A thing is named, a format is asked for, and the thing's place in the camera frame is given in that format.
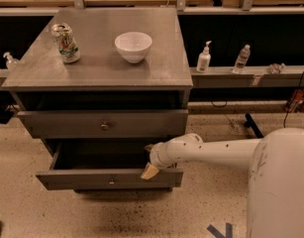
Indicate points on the black stand base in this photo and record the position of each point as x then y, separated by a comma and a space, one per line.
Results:
250, 123

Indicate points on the grey wooden drawer cabinet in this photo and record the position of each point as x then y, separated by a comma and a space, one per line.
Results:
102, 79

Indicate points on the clear plastic water bottle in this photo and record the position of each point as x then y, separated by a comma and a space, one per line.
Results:
242, 59

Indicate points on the crushed green soda can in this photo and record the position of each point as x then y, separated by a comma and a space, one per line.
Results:
66, 44

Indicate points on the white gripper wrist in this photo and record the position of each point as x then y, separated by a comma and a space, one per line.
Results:
156, 156

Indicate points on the white ceramic bowl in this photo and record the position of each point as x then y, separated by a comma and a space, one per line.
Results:
133, 46

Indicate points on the white pump lotion bottle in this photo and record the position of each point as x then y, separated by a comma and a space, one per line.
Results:
204, 59

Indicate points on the grey drawer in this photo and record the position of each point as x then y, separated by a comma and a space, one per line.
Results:
94, 164
104, 124

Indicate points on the clear pump sanitizer bottle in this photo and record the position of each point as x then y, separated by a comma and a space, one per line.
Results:
10, 61

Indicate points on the orange power tool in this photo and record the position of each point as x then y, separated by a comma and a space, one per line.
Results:
295, 102

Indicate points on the grey top drawer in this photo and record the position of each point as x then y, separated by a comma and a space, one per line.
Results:
104, 124

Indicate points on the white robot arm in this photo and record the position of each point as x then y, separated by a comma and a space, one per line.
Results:
276, 175

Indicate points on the crumpled clear plastic wrap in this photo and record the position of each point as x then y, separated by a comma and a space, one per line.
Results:
276, 68

